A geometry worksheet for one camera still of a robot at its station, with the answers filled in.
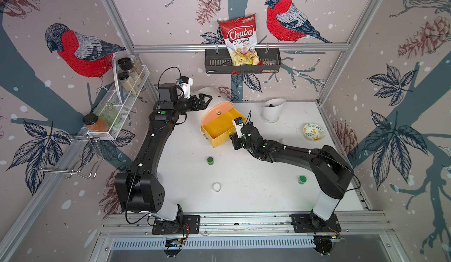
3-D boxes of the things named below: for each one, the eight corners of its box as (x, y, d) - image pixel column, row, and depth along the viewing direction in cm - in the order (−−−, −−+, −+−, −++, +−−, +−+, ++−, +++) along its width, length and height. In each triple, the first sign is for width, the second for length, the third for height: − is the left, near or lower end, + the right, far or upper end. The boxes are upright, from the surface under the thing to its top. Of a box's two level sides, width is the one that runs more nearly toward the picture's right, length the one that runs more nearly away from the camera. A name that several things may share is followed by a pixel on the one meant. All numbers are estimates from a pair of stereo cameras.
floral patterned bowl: (301, 136, 104) (303, 132, 101) (304, 125, 110) (306, 121, 106) (321, 143, 101) (324, 139, 98) (323, 131, 107) (326, 127, 103)
